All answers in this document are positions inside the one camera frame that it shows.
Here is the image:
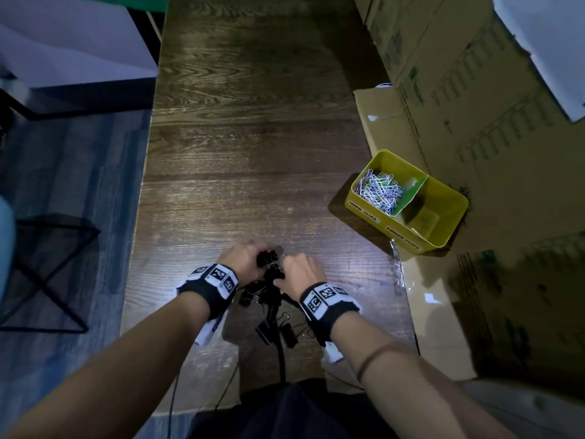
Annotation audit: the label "person's left hand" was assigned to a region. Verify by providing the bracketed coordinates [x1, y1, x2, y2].
[217, 238, 284, 287]

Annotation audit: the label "person's right hand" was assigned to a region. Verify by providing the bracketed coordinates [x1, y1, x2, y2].
[272, 252, 328, 303]

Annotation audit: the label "group of black binder clips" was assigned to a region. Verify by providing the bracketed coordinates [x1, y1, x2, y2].
[237, 249, 316, 349]

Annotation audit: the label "paper clips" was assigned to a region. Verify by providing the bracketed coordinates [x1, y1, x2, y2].
[353, 168, 406, 215]

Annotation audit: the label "yellow divided bin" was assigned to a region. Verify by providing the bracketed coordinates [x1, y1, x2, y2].
[345, 149, 470, 255]

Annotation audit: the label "person's right forearm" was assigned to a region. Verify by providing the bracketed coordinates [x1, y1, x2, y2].
[330, 311, 517, 439]

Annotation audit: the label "person's left forearm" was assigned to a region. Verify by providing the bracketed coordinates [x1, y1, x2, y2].
[9, 292, 211, 439]

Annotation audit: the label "person's black clothing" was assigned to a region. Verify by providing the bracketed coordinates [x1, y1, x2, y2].
[187, 378, 403, 439]

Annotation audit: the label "large printed cardboard box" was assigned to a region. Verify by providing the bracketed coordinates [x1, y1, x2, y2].
[354, 0, 585, 382]

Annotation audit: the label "black left wristband with markers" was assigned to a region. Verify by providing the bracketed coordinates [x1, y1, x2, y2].
[177, 263, 239, 321]

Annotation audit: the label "black wristband with markers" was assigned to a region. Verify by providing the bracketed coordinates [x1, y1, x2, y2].
[299, 282, 362, 347]
[177, 263, 239, 321]

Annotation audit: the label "black right wristband with markers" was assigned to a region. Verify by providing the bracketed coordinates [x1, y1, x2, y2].
[299, 282, 362, 347]

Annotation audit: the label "green divider card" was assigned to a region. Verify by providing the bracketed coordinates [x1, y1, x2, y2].
[392, 174, 430, 218]

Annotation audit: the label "black metal stool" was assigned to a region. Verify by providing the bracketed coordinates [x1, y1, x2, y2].
[0, 214, 101, 334]

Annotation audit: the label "light blue object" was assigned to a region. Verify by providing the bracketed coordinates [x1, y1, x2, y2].
[0, 196, 17, 293]

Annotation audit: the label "white furniture with black base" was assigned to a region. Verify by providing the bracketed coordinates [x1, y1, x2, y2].
[0, 0, 158, 120]

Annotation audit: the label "green cloth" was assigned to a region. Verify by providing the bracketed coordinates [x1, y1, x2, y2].
[59, 0, 170, 13]

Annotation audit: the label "white paper sheet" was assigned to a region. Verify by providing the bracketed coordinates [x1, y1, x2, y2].
[491, 0, 585, 123]

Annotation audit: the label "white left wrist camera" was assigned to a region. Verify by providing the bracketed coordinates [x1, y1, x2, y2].
[194, 310, 228, 347]

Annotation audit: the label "black left camera cable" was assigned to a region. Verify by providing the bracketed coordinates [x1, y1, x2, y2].
[166, 360, 241, 439]

